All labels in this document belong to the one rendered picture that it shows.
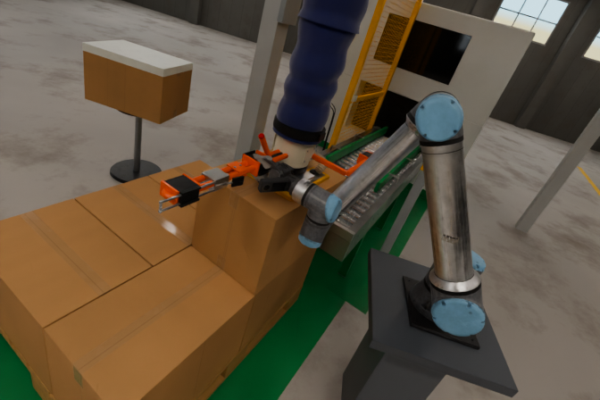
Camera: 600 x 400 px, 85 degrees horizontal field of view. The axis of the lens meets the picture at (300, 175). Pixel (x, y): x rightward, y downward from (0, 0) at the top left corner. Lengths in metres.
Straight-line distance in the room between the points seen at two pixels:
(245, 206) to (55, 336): 0.72
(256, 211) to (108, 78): 1.78
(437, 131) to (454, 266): 0.41
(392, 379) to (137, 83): 2.30
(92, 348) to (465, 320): 1.16
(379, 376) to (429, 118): 1.09
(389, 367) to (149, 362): 0.90
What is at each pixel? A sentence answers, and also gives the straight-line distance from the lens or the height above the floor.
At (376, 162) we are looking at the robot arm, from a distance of 1.15.
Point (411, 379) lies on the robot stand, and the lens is 1.61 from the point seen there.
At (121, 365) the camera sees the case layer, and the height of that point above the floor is 0.54.
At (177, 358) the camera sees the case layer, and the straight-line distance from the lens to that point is 1.29.
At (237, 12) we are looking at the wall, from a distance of 12.52.
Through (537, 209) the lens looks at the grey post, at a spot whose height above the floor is 0.33.
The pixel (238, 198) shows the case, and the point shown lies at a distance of 1.29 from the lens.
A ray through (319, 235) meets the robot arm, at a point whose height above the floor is 0.97.
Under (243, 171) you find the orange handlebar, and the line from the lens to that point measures 1.17.
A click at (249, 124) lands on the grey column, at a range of 2.95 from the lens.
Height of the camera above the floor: 1.65
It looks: 27 degrees down
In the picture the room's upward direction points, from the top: 17 degrees clockwise
